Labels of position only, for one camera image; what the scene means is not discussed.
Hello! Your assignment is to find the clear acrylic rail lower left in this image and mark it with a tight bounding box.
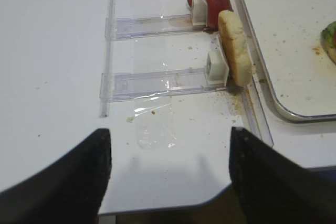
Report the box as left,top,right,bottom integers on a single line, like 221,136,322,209
100,67,229,102

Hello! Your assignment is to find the white pusher block upper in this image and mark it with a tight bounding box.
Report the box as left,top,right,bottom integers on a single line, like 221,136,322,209
191,0,207,26

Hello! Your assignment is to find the white pusher block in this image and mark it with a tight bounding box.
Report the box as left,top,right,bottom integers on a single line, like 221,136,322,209
191,0,207,26
205,50,229,87

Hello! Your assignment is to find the clear acrylic rail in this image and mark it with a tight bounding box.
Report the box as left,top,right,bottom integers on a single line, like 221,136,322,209
105,14,212,41
100,67,229,102

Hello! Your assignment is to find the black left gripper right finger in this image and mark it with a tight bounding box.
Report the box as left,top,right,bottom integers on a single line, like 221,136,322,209
229,127,335,223

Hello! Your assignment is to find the white pusher block lower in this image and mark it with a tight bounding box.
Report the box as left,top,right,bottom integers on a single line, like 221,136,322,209
205,50,229,87

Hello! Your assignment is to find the clear acrylic outer left strip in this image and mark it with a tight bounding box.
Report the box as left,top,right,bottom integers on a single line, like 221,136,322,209
99,0,116,118

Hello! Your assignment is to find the upright bread bun slice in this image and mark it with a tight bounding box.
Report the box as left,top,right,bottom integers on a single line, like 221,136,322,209
218,10,253,87

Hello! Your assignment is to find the clear acrylic inner left strip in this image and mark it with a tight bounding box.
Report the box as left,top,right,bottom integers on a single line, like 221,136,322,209
217,0,274,148

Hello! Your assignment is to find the green lettuce on bun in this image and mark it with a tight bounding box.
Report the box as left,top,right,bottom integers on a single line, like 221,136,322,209
321,21,336,49

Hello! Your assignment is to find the clear adhesive tape patch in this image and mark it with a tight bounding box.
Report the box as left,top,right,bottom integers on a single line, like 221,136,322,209
133,37,176,149

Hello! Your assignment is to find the bottom bun on tray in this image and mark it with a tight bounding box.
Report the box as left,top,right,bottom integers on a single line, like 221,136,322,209
323,42,336,63

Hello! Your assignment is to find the clear acrylic strip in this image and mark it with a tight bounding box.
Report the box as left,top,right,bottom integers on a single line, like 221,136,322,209
217,0,274,148
99,0,116,118

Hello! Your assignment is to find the silver metal tray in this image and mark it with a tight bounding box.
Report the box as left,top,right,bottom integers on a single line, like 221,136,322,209
241,0,335,121

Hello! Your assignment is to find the clear acrylic rail upper left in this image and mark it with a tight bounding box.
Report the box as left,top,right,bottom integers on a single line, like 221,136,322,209
105,14,212,41

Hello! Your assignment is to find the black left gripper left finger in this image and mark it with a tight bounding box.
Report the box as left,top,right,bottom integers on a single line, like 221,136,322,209
1,129,112,223

